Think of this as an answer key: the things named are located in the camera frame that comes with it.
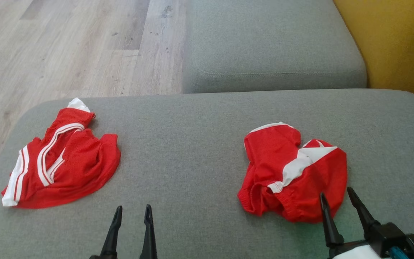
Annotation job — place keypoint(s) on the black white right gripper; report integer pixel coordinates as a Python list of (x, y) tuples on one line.
[(383, 237)]

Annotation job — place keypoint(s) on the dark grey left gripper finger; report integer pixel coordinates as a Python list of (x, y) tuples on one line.
[(149, 237), (113, 233)]

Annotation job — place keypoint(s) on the red white sports shorts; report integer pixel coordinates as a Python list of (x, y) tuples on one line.
[(275, 154)]

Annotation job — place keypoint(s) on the large grey sofa seat cushion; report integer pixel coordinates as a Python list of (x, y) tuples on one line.
[(199, 151)]

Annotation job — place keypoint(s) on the small grey sofa cushion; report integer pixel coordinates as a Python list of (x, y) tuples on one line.
[(264, 43)]

